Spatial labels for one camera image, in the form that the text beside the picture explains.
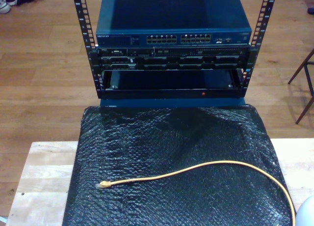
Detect yellow network cable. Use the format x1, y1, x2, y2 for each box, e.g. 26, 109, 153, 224
96, 161, 297, 226

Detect black bubble wrap mat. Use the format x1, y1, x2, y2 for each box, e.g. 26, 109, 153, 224
61, 103, 301, 226

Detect black rack server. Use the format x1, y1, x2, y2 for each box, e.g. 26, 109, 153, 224
89, 46, 251, 72

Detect dark wooden stool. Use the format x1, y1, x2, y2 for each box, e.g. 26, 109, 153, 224
288, 48, 314, 125

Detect white sneaker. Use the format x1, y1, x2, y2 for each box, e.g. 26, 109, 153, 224
0, 0, 12, 15

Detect black perforated rack post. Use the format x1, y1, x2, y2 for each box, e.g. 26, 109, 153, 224
241, 0, 279, 98
71, 0, 105, 99

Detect blue network switch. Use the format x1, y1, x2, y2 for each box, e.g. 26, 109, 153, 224
95, 0, 253, 49

